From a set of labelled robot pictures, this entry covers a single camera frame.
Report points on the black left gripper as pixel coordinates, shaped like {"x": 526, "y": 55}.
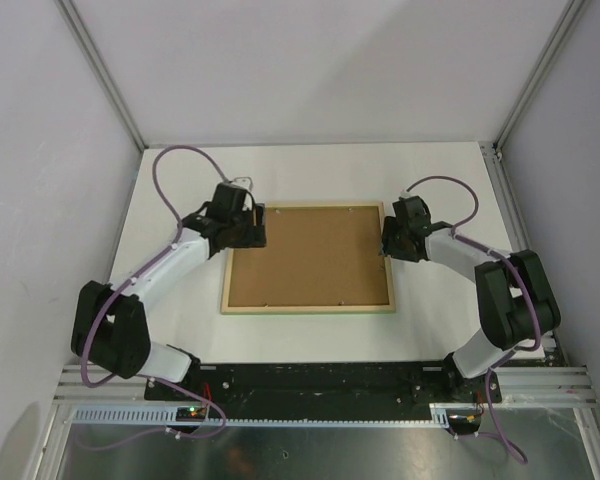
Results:
{"x": 255, "y": 237}

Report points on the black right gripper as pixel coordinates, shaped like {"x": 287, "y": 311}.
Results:
{"x": 391, "y": 226}

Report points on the brown cardboard backing board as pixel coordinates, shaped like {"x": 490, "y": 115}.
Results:
{"x": 305, "y": 255}

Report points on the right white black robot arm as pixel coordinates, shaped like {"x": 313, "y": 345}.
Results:
{"x": 516, "y": 304}

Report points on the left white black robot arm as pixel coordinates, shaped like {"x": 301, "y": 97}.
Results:
{"x": 111, "y": 327}

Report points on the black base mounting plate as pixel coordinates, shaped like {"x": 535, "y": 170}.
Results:
{"x": 342, "y": 391}

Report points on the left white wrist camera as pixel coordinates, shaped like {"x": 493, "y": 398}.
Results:
{"x": 245, "y": 182}

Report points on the white slotted cable duct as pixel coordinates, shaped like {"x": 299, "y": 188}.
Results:
{"x": 174, "y": 417}

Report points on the left aluminium corner post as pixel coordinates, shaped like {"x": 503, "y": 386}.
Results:
{"x": 94, "y": 58}

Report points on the aluminium corner post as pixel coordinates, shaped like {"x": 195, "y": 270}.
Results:
{"x": 94, "y": 58}
{"x": 555, "y": 44}

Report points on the right aluminium corner post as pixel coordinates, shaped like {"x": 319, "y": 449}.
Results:
{"x": 555, "y": 44}

